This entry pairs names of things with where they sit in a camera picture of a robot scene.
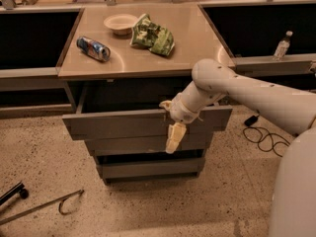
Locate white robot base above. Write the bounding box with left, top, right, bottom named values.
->
left=268, top=128, right=316, bottom=237

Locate clear water bottle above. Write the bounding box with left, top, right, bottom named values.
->
left=273, top=31, right=293, bottom=60

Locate grey middle drawer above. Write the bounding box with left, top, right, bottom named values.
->
left=85, top=133, right=213, bottom=156

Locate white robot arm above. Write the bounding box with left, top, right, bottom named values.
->
left=160, top=59, right=316, bottom=153

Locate black power adapter cable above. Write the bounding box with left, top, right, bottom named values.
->
left=242, top=114, right=292, bottom=158

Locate black caster leg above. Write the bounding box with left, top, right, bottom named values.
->
left=0, top=182, right=29, bottom=205

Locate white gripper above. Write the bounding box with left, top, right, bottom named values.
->
left=159, top=93, right=201, bottom=154

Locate grey drawer cabinet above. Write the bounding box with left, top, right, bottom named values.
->
left=58, top=4, right=232, bottom=183

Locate grey drawer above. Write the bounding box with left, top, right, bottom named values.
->
left=85, top=133, right=213, bottom=156
left=97, top=158, right=205, bottom=179
left=61, top=82, right=233, bottom=141

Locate green chip bag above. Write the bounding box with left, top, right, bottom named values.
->
left=130, top=14, right=175, bottom=56

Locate metal hooked rod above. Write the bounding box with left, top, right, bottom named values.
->
left=0, top=190, right=84, bottom=225

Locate grey bottom drawer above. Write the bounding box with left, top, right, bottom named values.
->
left=97, top=158, right=205, bottom=179

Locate white paper bowl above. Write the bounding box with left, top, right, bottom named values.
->
left=104, top=14, right=137, bottom=36

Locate grey top drawer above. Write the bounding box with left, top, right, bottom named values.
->
left=61, top=82, right=233, bottom=141

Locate blue soda can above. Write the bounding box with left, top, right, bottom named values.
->
left=76, top=37, right=111, bottom=62

